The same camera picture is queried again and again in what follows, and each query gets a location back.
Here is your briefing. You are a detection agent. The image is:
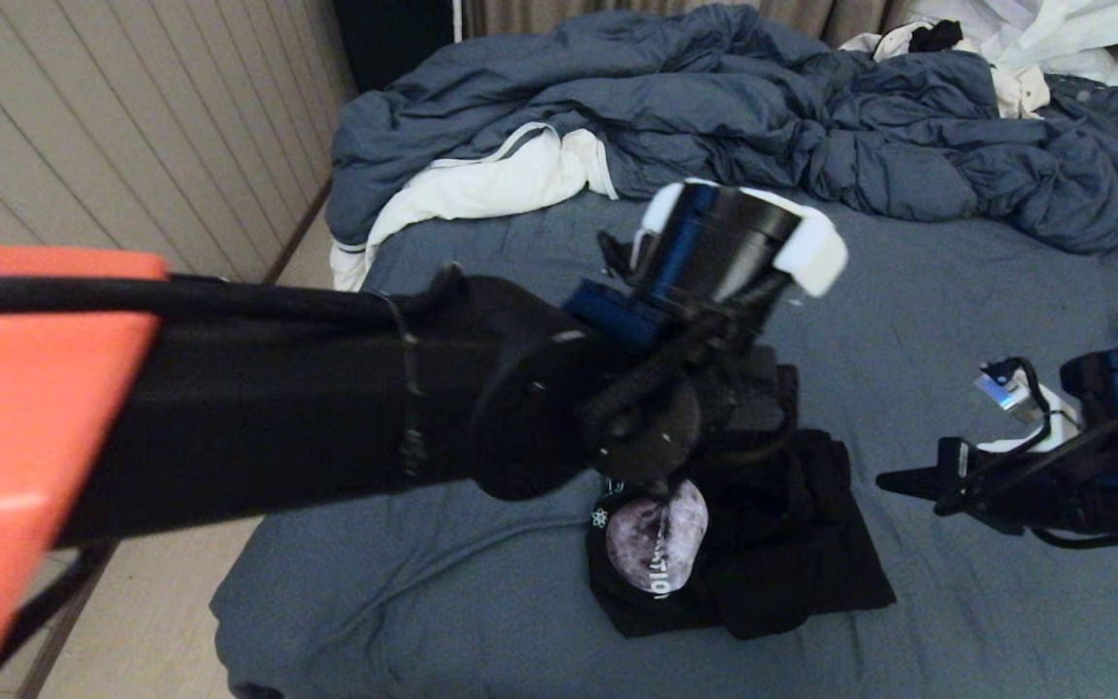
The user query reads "black t-shirt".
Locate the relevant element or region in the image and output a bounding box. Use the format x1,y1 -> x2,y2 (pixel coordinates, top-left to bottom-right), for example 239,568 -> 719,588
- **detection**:
586,427 -> 898,642

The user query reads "crumpled blue duvet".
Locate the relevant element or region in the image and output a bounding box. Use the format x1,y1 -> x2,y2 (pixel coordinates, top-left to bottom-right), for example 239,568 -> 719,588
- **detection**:
324,0 -> 1118,255

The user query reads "white duvet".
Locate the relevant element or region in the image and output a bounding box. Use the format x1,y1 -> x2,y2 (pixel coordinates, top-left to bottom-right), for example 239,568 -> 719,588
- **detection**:
329,121 -> 620,292

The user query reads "small black fabric item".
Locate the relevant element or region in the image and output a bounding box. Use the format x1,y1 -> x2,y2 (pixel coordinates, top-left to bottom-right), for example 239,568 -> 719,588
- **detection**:
908,19 -> 965,54

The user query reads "beige curtain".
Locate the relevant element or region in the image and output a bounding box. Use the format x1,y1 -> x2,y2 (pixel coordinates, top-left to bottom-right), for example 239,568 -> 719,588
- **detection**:
462,0 -> 919,40

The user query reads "white crumpled shirt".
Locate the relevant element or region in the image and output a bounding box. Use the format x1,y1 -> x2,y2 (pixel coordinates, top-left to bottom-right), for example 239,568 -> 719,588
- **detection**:
840,0 -> 1118,119

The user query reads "black tall furniture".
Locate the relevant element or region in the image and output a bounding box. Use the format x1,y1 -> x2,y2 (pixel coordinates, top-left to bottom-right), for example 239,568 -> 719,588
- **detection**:
331,0 -> 458,93

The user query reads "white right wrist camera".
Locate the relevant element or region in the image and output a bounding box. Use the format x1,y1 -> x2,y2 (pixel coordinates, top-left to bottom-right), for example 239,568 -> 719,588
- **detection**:
971,359 -> 1084,455

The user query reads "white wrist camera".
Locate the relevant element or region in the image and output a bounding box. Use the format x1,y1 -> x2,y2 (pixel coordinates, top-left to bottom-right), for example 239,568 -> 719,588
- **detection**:
632,180 -> 849,323
971,359 -> 1084,455

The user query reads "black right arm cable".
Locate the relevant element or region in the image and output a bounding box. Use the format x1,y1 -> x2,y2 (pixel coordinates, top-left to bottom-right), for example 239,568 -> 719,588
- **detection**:
936,357 -> 1118,549

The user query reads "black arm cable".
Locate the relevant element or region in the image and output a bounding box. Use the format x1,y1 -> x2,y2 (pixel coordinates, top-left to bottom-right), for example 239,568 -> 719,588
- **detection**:
936,357 -> 1118,549
0,275 -> 414,331

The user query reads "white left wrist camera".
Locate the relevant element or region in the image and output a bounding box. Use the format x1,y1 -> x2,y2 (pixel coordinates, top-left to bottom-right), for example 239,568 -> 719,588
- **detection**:
632,180 -> 849,323

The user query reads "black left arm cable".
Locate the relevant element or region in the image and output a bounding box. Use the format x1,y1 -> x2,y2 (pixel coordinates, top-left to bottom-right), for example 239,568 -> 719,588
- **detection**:
0,275 -> 414,331

